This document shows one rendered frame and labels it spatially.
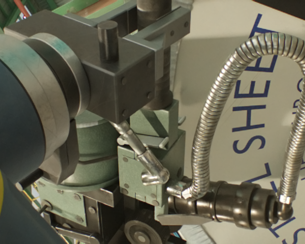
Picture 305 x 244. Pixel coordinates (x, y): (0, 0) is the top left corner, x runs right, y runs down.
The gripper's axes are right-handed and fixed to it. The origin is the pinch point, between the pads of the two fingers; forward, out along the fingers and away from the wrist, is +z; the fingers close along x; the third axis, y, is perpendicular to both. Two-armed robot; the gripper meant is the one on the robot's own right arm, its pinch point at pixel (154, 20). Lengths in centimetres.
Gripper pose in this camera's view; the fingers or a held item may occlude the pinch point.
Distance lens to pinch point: 52.0
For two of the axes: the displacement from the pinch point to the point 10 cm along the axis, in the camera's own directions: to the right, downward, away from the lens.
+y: 0.0, -8.0, -6.0
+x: -7.9, -3.7, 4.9
